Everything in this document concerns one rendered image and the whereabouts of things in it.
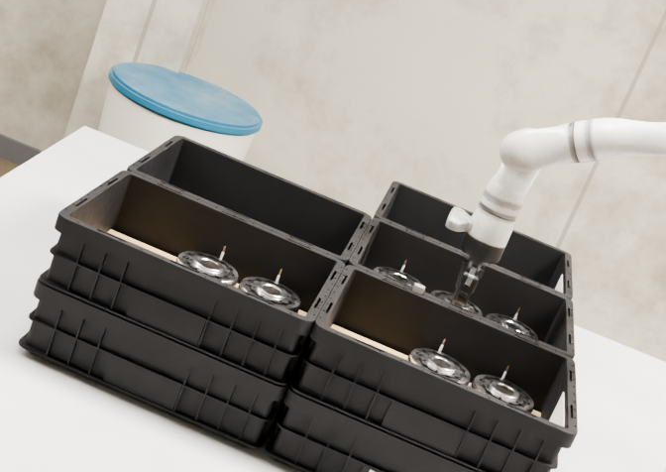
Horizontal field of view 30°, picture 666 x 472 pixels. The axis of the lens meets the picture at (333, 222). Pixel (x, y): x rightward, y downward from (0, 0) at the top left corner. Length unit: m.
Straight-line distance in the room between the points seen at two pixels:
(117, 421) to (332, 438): 0.31
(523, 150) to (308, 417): 0.60
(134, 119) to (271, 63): 0.71
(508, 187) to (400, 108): 2.21
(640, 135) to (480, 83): 2.23
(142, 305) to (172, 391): 0.14
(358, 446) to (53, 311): 0.49
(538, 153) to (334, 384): 0.57
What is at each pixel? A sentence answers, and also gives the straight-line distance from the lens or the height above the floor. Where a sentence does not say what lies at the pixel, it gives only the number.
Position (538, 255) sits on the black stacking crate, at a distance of 2.61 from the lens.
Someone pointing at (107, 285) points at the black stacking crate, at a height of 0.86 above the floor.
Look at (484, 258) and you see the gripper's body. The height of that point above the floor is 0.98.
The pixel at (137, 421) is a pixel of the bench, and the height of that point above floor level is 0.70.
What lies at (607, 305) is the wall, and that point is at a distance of 4.50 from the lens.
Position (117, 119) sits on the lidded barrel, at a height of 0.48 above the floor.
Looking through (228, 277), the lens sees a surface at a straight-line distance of 1.99.
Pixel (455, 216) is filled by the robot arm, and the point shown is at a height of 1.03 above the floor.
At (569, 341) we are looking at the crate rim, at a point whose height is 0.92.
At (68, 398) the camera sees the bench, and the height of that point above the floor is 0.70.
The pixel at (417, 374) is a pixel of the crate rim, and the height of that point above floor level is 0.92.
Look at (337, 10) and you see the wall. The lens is 4.29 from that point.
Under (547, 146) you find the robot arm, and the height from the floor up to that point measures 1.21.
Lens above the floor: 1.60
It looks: 18 degrees down
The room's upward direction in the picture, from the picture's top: 22 degrees clockwise
